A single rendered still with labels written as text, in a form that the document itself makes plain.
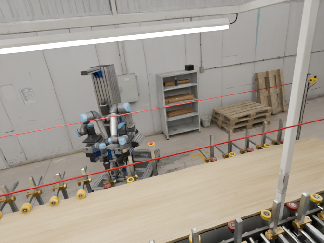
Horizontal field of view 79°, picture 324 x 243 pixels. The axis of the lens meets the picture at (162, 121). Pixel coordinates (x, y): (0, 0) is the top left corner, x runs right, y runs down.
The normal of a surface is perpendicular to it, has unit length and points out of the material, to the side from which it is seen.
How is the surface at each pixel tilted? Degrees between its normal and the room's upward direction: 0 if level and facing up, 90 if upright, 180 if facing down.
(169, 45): 90
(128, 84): 90
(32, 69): 90
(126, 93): 90
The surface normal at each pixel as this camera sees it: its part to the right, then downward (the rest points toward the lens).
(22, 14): 0.29, 0.33
